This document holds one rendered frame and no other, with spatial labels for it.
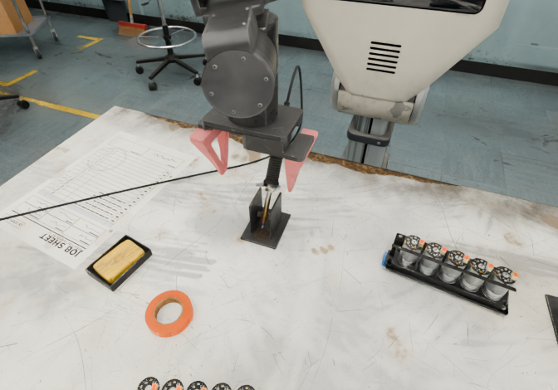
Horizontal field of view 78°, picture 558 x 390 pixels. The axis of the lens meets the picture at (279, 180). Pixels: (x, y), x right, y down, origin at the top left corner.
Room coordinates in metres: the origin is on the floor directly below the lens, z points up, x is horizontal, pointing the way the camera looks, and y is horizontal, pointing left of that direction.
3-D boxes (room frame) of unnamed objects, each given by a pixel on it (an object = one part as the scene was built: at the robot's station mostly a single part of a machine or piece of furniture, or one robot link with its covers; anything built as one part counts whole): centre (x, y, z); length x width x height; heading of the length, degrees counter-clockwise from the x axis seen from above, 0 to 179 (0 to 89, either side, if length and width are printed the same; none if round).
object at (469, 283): (0.25, -0.26, 0.79); 0.02 x 0.02 x 0.05
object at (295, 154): (0.33, 0.00, 0.93); 0.07 x 0.07 x 0.09; 69
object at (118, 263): (0.30, 0.24, 0.76); 0.07 x 0.05 x 0.02; 149
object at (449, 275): (0.27, -0.23, 0.79); 0.02 x 0.02 x 0.05
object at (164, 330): (0.22, 0.14, 0.76); 0.06 x 0.06 x 0.01
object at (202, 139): (0.35, 0.06, 0.93); 0.07 x 0.07 x 0.09; 69
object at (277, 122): (0.34, 0.03, 1.00); 0.10 x 0.07 x 0.07; 69
